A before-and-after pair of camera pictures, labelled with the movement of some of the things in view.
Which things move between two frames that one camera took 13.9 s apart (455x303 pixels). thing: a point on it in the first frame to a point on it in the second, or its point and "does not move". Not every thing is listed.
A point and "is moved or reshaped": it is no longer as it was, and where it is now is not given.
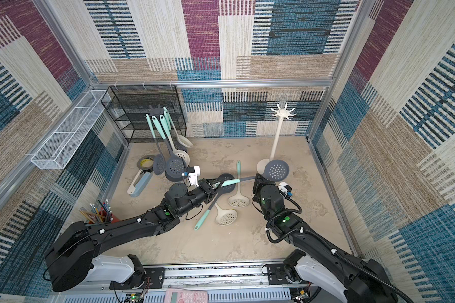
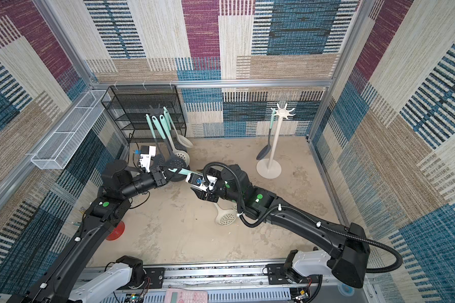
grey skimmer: [223, 178] is moved or reshaped
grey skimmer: [176, 166] does not move
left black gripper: [206, 187] to [158, 175]
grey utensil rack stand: [156, 113] does not move
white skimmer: [224, 216] does not move
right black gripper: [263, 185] to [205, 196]
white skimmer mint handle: [184, 140] does not move
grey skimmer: [159, 163] does not move
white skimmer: [177, 154] does not move
